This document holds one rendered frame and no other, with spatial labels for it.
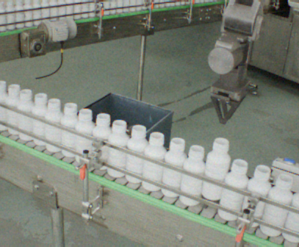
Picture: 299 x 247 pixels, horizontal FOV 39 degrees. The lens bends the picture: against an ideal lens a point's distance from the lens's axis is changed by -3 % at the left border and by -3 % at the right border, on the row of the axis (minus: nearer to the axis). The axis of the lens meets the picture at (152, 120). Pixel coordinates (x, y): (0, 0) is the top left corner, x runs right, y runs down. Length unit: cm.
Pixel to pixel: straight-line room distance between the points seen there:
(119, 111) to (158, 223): 81
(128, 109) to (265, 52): 328
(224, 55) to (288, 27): 394
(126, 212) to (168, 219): 14
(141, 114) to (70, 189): 63
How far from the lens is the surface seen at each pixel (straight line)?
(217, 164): 109
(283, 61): 491
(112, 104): 194
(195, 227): 118
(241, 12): 95
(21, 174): 150
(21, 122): 142
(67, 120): 129
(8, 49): 268
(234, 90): 99
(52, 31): 264
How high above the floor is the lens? 172
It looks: 27 degrees down
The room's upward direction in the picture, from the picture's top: 5 degrees clockwise
